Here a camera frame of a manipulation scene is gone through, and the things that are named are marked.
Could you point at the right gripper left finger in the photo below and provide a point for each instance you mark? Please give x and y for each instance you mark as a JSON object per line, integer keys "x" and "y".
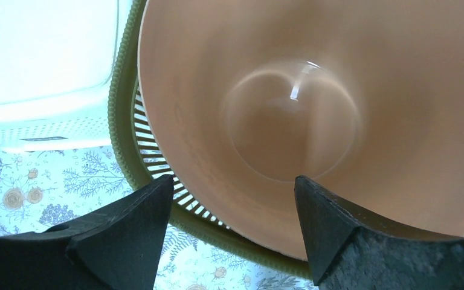
{"x": 117, "y": 246}

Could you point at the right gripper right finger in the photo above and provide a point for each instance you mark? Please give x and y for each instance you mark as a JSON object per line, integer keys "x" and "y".
{"x": 351, "y": 247}

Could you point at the green mesh waste bin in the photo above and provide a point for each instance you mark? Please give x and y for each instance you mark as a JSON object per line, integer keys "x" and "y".
{"x": 141, "y": 160}

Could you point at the orange bucket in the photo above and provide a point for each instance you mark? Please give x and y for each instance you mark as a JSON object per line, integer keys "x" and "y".
{"x": 364, "y": 97}

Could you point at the cream perforated basket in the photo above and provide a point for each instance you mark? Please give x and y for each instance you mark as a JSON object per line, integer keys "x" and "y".
{"x": 56, "y": 65}

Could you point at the floral patterned mat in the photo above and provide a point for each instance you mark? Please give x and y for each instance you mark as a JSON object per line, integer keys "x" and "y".
{"x": 41, "y": 189}

